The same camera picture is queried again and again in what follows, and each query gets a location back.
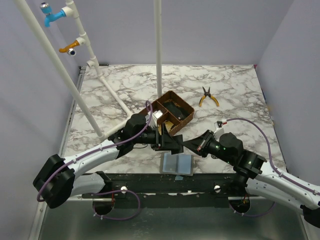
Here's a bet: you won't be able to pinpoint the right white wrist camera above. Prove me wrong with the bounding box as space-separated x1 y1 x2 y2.
213 120 227 139

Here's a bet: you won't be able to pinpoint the white diagonal pole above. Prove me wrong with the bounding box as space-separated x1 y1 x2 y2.
13 0 105 141

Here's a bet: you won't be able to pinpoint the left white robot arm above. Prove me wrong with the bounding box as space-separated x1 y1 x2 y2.
32 113 183 209

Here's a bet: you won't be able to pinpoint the woven brown divided basket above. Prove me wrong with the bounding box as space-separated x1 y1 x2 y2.
152 90 195 136

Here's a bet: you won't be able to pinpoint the blue faucet tap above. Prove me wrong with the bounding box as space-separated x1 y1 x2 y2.
39 2 67 28

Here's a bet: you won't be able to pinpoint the gold card with stripe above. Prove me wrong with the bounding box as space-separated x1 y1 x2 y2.
164 120 176 134

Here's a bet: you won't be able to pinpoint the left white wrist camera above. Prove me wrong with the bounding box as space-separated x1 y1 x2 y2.
149 110 163 128

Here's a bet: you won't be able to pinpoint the yellow handled pliers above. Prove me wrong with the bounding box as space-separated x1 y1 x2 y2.
198 87 220 107

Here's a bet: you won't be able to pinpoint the white PVC pipe frame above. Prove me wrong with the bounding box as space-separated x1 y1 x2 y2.
62 0 133 140

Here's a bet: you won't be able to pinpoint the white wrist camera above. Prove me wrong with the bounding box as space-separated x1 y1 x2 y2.
149 110 163 128
213 120 227 139

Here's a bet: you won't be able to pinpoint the white vertical pole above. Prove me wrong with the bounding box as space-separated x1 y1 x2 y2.
153 0 162 98

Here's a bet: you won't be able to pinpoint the gold faucet tap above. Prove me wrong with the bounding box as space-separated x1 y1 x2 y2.
58 40 80 56

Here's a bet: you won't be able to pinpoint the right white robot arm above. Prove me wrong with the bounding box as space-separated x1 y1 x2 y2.
183 130 320 228

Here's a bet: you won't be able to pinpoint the grey card holder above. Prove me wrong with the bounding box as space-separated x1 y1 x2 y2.
159 152 194 176

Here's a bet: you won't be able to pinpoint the aluminium frame rail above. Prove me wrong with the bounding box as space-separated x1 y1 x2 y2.
29 198 308 240

